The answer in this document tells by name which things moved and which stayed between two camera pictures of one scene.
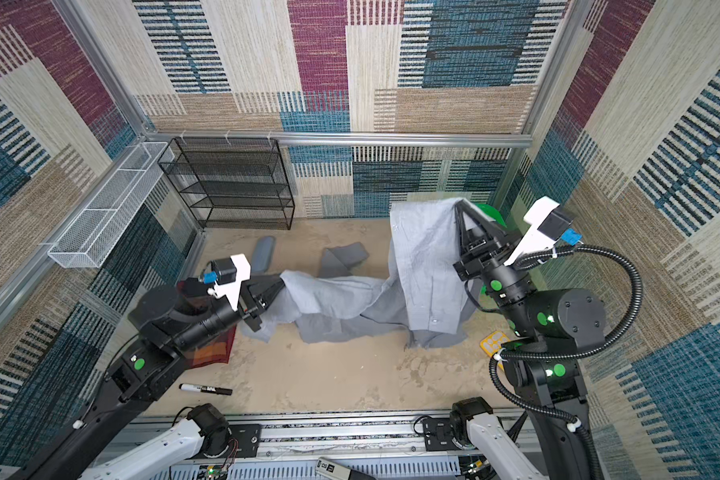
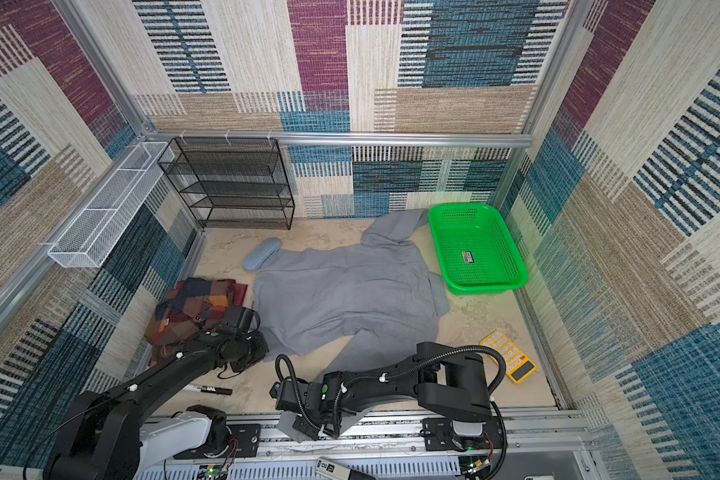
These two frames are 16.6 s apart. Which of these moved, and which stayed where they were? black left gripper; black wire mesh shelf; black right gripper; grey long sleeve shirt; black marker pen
Moved: grey long sleeve shirt; black right gripper; black left gripper
Stayed: black wire mesh shelf; black marker pen
